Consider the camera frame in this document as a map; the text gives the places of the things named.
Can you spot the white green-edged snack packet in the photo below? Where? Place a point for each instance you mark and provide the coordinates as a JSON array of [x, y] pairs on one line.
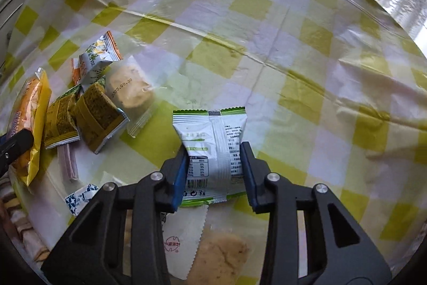
[[216, 138]]

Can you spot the clear round cookie packet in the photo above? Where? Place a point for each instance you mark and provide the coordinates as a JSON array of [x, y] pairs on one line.
[[130, 88]]

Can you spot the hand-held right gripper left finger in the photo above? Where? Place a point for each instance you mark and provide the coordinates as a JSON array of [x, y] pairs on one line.
[[180, 178]]

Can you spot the striped towel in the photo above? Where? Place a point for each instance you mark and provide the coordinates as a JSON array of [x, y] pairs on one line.
[[20, 218]]

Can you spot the orange lemon-print snack packet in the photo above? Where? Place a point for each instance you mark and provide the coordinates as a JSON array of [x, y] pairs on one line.
[[95, 58]]

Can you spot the clear red-stamp cookie packet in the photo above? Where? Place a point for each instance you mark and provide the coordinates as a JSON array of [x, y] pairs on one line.
[[220, 251]]

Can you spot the olive yellow snack packet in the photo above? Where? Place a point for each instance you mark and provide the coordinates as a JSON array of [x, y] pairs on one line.
[[96, 114], [60, 119]]

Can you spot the yellow bread packet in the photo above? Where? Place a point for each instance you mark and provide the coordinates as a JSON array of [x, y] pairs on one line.
[[30, 111]]

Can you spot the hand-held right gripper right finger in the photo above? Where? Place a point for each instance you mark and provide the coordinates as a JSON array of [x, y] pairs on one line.
[[248, 171]]

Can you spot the small white-blue packet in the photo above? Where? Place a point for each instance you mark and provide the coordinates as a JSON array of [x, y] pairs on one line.
[[80, 200]]

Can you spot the yellow checked plastic tablecloth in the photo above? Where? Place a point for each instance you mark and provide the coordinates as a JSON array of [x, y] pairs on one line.
[[267, 21]]

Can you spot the pink wafer stick packet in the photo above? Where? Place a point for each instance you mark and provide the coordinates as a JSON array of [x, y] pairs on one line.
[[68, 161]]

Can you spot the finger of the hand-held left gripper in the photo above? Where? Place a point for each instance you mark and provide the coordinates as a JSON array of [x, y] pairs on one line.
[[16, 142]]

